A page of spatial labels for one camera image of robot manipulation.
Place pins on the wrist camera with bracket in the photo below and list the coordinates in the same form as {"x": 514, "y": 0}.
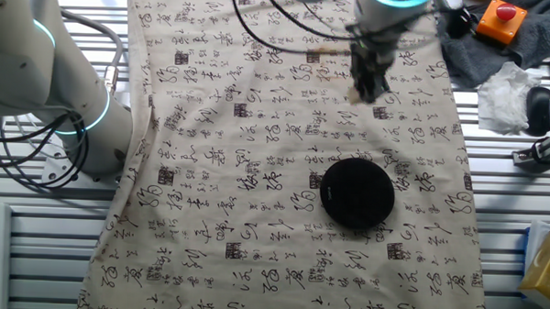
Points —
{"x": 458, "y": 25}

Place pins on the black round dish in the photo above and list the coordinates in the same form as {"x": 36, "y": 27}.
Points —
{"x": 356, "y": 194}

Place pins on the yellow tissue pack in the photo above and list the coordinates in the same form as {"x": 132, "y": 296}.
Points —
{"x": 546, "y": 269}

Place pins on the orange emergency stop box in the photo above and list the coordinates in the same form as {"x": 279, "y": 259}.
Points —
{"x": 495, "y": 27}

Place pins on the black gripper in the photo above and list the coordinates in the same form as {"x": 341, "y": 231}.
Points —
{"x": 372, "y": 57}

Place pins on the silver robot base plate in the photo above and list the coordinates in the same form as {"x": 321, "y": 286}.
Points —
{"x": 56, "y": 165}

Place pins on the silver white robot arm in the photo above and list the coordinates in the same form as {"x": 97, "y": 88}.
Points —
{"x": 30, "y": 72}

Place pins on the grey towel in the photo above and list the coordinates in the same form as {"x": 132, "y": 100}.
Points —
{"x": 545, "y": 22}

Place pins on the beige calligraphy print cloth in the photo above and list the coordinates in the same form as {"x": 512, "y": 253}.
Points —
{"x": 239, "y": 139}

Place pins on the small wooden cube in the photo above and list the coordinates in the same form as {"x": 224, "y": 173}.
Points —
{"x": 354, "y": 96}

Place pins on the crumpled white tissue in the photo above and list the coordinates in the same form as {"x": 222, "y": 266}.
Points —
{"x": 506, "y": 98}

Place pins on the black computer mouse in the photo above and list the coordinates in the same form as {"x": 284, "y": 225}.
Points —
{"x": 540, "y": 113}

